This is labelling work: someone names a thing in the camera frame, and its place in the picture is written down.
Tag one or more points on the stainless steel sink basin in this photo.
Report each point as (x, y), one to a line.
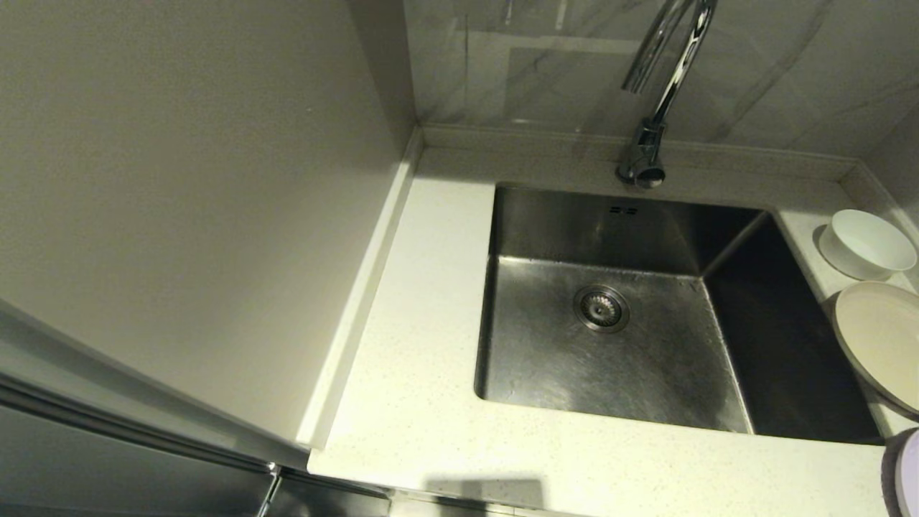
(646, 373)

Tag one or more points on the grey glossy cabinet door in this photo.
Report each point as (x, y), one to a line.
(108, 467)

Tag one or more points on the beige round plate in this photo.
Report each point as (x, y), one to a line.
(887, 337)

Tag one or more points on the chrome gooseneck faucet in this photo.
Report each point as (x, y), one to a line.
(642, 147)

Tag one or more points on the metal sink drain strainer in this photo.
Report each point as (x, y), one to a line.
(602, 309)

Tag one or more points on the tall beige cabinet side panel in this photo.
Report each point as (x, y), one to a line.
(179, 179)

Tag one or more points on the white bowl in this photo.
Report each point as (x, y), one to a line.
(869, 244)

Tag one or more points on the purple round plate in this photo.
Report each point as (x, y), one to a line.
(910, 474)

